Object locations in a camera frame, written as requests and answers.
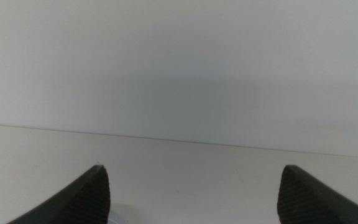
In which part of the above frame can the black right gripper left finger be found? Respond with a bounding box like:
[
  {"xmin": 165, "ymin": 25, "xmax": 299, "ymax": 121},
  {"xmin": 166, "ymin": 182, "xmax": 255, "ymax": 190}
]
[{"xmin": 6, "ymin": 164, "xmax": 111, "ymax": 224}]

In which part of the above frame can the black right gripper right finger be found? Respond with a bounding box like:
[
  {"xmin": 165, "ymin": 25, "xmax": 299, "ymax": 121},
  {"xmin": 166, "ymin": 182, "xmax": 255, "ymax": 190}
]
[{"xmin": 277, "ymin": 164, "xmax": 358, "ymax": 224}]

